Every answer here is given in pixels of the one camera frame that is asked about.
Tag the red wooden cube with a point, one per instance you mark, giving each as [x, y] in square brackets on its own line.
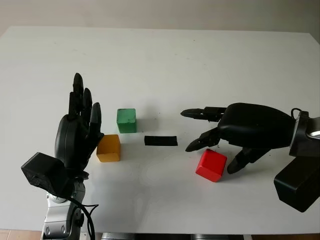
[211, 165]

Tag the green wooden cube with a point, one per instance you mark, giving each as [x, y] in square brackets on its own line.
[126, 121]

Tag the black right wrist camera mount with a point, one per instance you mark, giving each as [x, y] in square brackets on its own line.
[300, 185]

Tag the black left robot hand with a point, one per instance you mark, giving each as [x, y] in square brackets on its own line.
[72, 140]

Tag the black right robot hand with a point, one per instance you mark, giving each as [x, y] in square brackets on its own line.
[255, 127]

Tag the yellow wooden cube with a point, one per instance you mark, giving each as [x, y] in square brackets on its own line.
[108, 148]

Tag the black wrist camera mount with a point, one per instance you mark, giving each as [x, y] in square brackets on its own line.
[300, 185]
[45, 172]

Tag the black tape strip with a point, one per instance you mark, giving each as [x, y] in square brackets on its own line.
[161, 141]

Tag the dark grey robot torso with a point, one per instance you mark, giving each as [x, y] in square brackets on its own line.
[175, 237]

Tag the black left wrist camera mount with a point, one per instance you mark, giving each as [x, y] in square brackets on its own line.
[45, 172]

